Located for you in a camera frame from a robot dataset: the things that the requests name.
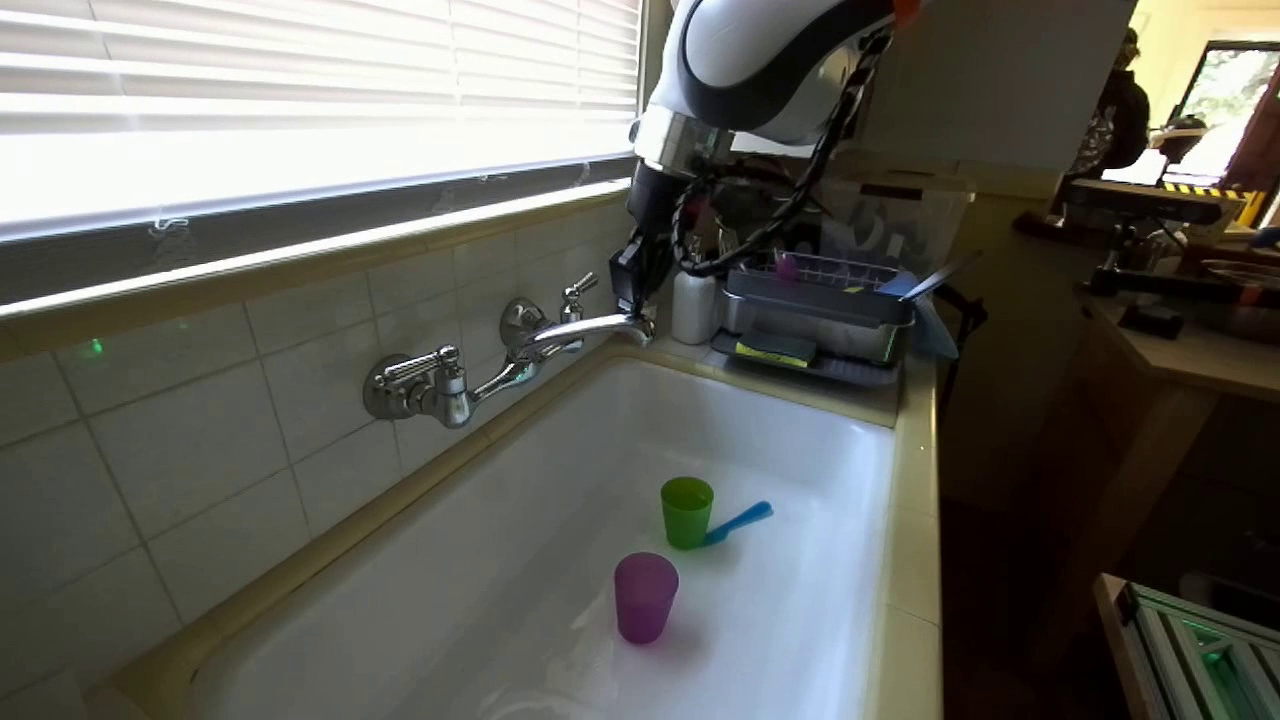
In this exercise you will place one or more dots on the yellow green sponge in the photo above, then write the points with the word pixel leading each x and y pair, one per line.
pixel 773 353

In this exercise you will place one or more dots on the green plastic cup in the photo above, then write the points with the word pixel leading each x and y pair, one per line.
pixel 685 513

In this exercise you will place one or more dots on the blue plastic knife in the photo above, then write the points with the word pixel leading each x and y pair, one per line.
pixel 742 521

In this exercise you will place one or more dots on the white sink basin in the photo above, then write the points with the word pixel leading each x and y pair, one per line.
pixel 746 464

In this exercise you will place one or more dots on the small black desk item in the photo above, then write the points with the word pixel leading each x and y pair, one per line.
pixel 1149 322

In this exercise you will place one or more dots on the chrome wall faucet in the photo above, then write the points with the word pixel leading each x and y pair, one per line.
pixel 413 382

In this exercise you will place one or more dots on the grey dish rack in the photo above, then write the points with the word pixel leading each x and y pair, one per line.
pixel 815 315

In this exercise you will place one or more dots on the purple plastic cup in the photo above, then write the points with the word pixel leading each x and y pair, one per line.
pixel 647 602

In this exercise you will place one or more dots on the small purple item in rack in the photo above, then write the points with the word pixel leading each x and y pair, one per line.
pixel 790 271

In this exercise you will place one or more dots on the person in dark clothes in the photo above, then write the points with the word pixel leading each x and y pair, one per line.
pixel 1122 115

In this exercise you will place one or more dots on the white pump bottle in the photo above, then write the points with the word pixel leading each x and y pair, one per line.
pixel 694 307

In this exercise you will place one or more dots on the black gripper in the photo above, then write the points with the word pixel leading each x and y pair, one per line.
pixel 654 214

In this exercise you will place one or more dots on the window sill frame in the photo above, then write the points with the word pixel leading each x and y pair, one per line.
pixel 265 254

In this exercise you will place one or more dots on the yellow black striped bar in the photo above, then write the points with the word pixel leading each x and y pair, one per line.
pixel 1172 200

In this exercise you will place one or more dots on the computer monitor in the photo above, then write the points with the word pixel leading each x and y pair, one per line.
pixel 1235 104

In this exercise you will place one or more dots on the wooden desk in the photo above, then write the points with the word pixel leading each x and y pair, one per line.
pixel 1201 361

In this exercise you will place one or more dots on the white window blinds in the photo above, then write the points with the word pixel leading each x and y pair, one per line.
pixel 265 95

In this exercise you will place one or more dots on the white green crate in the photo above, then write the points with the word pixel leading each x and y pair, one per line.
pixel 1201 652

